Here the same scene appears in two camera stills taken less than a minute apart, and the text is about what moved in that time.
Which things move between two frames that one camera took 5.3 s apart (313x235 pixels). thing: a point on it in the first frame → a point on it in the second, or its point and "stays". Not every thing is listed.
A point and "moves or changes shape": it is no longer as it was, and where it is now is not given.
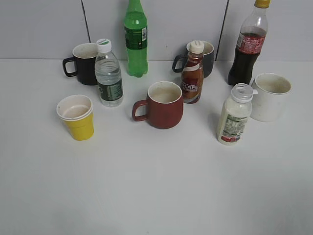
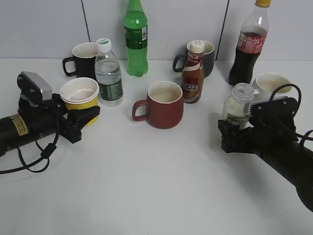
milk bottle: x=234 y=114 stays
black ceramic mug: x=85 y=55 stays
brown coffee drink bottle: x=192 y=76 stays
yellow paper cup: x=76 y=111 moves or changes shape
